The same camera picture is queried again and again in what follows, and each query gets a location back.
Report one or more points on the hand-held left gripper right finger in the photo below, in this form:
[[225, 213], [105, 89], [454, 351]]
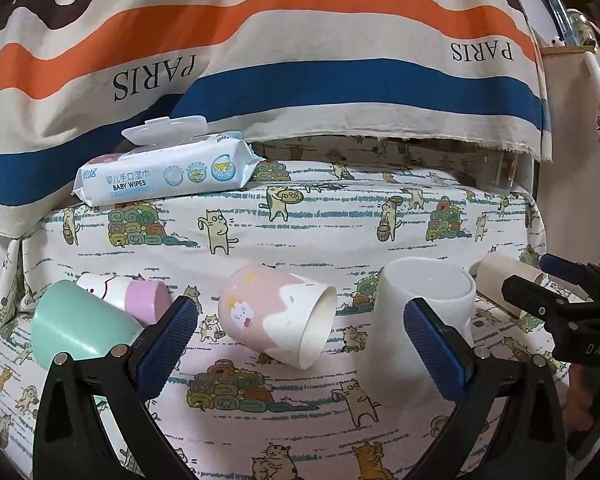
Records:
[[436, 355]]

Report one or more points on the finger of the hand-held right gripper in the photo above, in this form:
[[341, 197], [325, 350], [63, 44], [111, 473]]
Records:
[[557, 265], [535, 296]]

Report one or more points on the pink cloud print cup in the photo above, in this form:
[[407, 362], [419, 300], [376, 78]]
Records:
[[260, 310]]

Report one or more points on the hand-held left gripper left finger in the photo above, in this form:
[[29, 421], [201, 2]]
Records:
[[166, 347]]

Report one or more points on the white bottle with pink cap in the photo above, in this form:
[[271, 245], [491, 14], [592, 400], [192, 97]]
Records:
[[140, 301]]

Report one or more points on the blue pen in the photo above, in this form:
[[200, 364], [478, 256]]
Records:
[[560, 20]]

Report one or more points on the cat print cloth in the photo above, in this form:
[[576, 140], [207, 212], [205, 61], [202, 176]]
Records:
[[305, 235]]

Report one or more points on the striped cloth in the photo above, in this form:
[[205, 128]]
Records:
[[280, 35]]

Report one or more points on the baby wipes pack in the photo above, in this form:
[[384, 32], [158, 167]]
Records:
[[170, 176]]

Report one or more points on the beige fabric organizer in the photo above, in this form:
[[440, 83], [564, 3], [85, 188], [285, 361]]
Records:
[[570, 160]]

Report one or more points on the mint green cup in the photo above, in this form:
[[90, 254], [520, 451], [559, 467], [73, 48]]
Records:
[[75, 325]]

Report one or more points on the plain white cup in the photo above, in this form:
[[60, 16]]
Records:
[[395, 325]]

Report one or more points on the cream cup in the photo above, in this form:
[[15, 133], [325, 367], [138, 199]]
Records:
[[497, 266]]

